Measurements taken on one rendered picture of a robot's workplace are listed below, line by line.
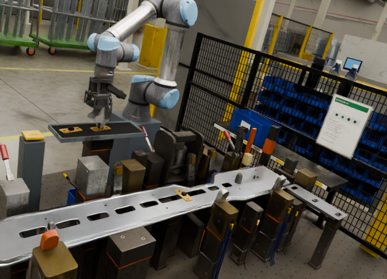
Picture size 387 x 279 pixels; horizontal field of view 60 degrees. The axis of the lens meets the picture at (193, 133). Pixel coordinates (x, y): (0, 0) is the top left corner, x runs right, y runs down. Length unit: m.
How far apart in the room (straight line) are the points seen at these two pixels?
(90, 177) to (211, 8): 3.15
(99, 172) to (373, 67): 7.38
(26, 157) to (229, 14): 3.02
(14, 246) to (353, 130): 1.68
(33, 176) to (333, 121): 1.57
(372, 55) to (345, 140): 6.20
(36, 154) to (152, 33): 7.96
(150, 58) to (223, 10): 5.40
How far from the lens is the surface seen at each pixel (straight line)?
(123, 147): 1.80
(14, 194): 1.18
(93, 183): 1.26
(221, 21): 3.98
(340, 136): 2.07
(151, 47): 9.15
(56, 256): 0.95
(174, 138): 1.43
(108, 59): 1.32
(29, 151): 1.33
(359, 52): 8.27
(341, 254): 2.05
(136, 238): 1.08
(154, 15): 1.67
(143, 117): 1.78
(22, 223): 1.16
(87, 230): 1.13
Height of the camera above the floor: 1.70
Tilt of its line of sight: 19 degrees down
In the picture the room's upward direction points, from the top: 14 degrees clockwise
